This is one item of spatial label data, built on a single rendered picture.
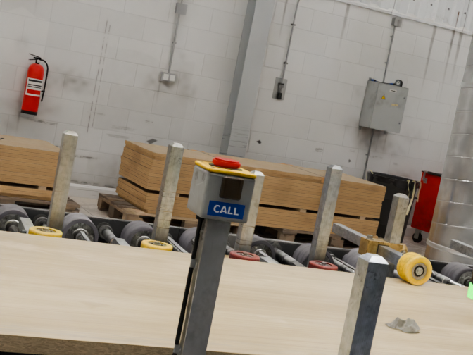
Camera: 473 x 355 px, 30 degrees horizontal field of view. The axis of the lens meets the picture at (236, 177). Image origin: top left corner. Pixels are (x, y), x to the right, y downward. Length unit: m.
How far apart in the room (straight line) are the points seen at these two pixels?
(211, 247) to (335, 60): 8.39
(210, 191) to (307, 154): 8.34
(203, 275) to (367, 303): 0.26
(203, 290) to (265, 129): 8.02
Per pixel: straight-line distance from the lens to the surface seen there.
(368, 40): 9.78
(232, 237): 2.98
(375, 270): 1.34
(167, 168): 2.33
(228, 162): 1.21
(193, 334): 1.25
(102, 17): 8.50
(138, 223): 2.79
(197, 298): 1.24
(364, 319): 1.35
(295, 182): 7.99
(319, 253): 2.53
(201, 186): 1.20
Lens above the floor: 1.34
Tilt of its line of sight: 6 degrees down
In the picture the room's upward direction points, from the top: 11 degrees clockwise
